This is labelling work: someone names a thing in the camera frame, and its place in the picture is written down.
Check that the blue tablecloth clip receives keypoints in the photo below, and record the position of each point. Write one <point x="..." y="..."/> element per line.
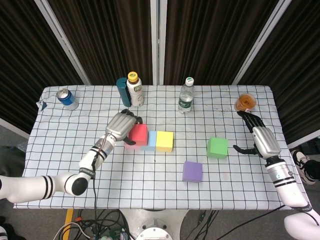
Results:
<point x="43" y="105"/>

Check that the white black checkered tablecloth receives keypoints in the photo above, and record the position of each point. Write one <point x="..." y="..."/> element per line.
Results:
<point x="150" y="190"/>

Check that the white silver robot base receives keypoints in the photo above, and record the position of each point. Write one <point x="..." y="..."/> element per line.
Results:
<point x="155" y="225"/>

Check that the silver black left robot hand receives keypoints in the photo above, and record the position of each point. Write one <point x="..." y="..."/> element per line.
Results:
<point x="120" y="125"/>

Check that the yellow floor tape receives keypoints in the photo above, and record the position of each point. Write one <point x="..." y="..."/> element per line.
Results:
<point x="69" y="220"/>

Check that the purple foam cube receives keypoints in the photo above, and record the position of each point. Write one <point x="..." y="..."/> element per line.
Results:
<point x="192" y="171"/>

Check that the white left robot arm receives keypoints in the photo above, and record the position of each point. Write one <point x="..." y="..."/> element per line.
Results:
<point x="57" y="183"/>

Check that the green circuit board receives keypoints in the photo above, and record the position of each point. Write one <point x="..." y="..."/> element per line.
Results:
<point x="115" y="233"/>

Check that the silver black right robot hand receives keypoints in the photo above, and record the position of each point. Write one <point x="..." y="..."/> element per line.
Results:
<point x="266" y="142"/>

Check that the red foam cube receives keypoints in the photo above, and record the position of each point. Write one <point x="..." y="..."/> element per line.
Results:
<point x="138" y="135"/>

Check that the dark partition panel white frame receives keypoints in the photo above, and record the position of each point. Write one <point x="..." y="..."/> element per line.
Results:
<point x="20" y="62"/>
<point x="207" y="37"/>
<point x="300" y="62"/>
<point x="105" y="37"/>

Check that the green foam cube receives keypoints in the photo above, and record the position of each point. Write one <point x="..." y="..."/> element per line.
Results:
<point x="217" y="147"/>

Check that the yellow foam cube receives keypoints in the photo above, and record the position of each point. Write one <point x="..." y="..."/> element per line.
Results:
<point x="164" y="141"/>

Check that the white drink bottle yellow cap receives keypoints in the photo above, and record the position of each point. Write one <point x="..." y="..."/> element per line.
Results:
<point x="135" y="92"/>

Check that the teal box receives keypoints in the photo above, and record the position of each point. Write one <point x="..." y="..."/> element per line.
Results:
<point x="123" y="92"/>

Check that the light blue foam cube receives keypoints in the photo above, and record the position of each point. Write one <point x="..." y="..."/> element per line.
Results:
<point x="152" y="140"/>

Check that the blue silver soda can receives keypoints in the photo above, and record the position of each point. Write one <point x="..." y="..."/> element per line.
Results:
<point x="67" y="100"/>

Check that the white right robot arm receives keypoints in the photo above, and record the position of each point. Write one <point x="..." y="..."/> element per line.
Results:
<point x="285" y="180"/>

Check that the clear water bottle green label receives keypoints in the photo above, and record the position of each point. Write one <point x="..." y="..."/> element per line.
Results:
<point x="186" y="100"/>

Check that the pink foam cube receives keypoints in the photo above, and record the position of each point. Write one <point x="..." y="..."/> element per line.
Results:
<point x="132" y="147"/>

